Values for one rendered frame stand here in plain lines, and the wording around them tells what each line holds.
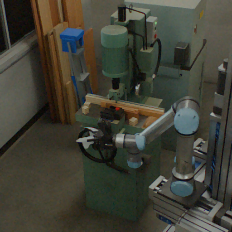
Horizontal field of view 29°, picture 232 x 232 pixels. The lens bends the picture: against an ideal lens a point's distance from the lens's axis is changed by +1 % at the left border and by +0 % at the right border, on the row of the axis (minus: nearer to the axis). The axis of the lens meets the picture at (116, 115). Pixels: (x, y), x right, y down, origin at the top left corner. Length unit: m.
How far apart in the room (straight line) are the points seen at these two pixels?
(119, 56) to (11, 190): 1.67
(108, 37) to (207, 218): 1.25
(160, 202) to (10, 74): 2.09
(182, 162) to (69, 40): 1.83
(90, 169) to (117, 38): 1.08
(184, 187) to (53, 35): 2.37
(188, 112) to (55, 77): 2.48
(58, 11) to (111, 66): 1.74
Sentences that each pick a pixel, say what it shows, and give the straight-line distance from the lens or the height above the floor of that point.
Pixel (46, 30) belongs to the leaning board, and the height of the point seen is 0.99.
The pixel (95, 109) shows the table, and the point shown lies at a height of 0.90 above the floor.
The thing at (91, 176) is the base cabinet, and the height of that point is 0.35.
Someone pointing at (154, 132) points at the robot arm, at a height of 1.23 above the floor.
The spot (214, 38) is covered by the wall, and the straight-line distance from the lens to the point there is 5.28.
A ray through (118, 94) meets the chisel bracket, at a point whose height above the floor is 1.05.
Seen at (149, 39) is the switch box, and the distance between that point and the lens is 3.22.
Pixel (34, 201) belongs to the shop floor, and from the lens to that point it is 3.89.
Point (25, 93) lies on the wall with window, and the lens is 4.55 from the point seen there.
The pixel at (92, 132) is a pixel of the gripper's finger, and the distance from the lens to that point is 2.46.
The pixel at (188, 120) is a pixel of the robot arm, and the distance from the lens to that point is 2.18.
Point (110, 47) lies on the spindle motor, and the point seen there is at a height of 1.42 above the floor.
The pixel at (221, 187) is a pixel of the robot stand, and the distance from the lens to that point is 2.73.
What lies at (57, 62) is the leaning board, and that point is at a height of 0.70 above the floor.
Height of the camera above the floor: 2.62
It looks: 33 degrees down
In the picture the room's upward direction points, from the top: 2 degrees counter-clockwise
